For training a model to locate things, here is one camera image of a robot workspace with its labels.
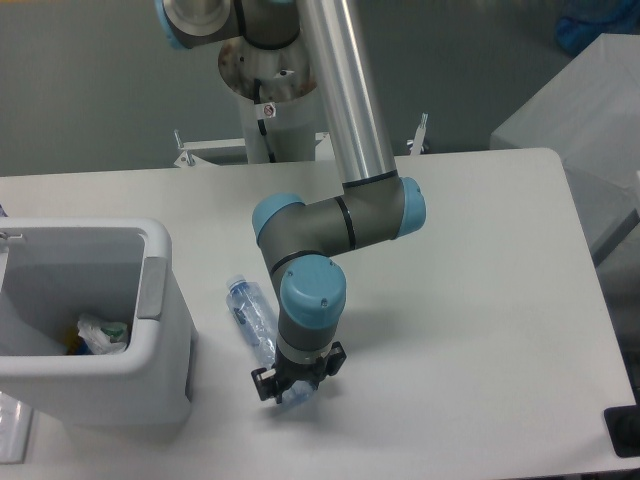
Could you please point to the clear plastic water bottle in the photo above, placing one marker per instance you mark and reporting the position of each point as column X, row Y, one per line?
column 259, row 324

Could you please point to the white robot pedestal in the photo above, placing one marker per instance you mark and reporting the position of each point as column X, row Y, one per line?
column 276, row 93

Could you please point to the blue bag in background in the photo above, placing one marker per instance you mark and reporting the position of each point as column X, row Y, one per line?
column 580, row 23

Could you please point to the white trash can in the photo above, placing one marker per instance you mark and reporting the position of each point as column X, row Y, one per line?
column 53, row 271

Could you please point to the clear plastic wrapper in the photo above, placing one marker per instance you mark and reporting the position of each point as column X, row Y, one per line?
column 103, row 337

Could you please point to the white metal base bracket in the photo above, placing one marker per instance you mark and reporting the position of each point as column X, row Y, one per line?
column 234, row 151

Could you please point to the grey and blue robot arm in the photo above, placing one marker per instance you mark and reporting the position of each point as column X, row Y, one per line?
column 299, row 241

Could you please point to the clear plastic sheet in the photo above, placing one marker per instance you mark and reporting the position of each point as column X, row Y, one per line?
column 16, row 419

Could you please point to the blue and yellow trash package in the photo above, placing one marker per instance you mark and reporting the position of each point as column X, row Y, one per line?
column 74, row 343

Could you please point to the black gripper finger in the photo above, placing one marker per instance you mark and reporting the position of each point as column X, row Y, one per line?
column 266, row 384
column 332, row 362

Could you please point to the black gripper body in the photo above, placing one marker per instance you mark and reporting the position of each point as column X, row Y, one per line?
column 288, row 373

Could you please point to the white covered box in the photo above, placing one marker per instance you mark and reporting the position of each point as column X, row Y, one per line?
column 589, row 115

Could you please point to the black device at table corner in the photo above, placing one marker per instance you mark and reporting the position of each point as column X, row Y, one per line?
column 623, row 426

